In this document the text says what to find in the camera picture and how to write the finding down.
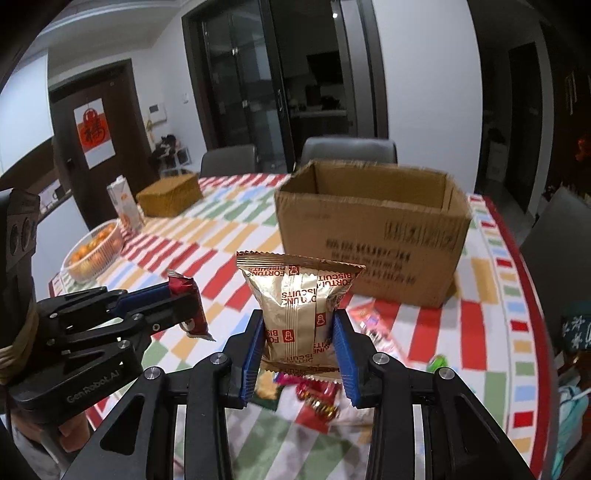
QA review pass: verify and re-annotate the white orange juice carton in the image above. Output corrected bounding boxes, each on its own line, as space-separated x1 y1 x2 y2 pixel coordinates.
107 178 145 232

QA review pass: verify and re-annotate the grey side chair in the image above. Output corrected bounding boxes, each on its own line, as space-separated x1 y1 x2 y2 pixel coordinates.
519 187 591 319

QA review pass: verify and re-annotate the dark glass sliding door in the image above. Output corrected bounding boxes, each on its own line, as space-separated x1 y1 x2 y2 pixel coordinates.
182 0 389 163

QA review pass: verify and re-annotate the dark green printed cushion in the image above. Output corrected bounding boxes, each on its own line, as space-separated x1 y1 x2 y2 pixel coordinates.
561 314 591 366

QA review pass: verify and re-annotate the clear ribbed fruit basket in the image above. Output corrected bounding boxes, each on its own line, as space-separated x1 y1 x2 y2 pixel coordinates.
62 218 124 283

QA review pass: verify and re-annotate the brown wicker basket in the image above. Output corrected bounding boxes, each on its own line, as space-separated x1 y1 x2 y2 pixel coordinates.
136 173 203 217

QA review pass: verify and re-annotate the white red door poster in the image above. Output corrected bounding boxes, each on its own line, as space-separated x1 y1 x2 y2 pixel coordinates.
74 97 116 169

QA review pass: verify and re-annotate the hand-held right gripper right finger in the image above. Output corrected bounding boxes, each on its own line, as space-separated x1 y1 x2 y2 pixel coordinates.
332 308 527 480

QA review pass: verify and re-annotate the colourful chequered tablecloth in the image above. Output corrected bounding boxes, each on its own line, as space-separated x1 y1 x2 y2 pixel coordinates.
48 173 561 480

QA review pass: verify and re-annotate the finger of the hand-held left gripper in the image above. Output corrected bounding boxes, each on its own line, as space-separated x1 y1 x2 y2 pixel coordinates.
37 281 174 324
44 295 199 370

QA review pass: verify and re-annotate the long pink snack packet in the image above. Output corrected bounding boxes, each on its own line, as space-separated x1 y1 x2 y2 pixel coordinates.
346 305 408 366

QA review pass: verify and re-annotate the red snack packet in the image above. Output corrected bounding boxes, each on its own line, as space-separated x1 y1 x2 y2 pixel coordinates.
167 270 216 342

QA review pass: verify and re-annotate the brown cardboard box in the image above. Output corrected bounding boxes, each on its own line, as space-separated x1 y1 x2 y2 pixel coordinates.
274 159 472 309

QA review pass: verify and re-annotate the white shoe rack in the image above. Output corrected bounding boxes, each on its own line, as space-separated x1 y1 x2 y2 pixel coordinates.
154 136 192 177

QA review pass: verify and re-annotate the wide grey dining chair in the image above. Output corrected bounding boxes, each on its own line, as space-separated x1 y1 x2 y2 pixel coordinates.
300 137 398 169

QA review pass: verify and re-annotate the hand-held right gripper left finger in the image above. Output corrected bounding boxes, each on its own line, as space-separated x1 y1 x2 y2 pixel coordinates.
60 308 266 480

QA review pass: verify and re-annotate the gold biscuit packet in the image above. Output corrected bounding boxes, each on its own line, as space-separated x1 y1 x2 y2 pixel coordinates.
236 250 366 376

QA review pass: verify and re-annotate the narrow grey dining chair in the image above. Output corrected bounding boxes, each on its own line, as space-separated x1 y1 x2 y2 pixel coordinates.
200 144 258 177

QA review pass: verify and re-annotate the dark wooden door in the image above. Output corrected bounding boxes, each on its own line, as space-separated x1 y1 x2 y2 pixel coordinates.
48 60 158 232

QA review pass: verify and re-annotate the teal bag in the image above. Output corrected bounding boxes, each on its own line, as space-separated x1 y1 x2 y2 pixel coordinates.
554 383 591 468

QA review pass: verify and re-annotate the red gold foil candy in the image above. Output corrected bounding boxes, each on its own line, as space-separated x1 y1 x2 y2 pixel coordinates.
294 376 343 422

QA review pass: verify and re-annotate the pile of oranges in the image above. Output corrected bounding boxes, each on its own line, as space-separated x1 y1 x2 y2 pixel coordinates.
69 224 118 273

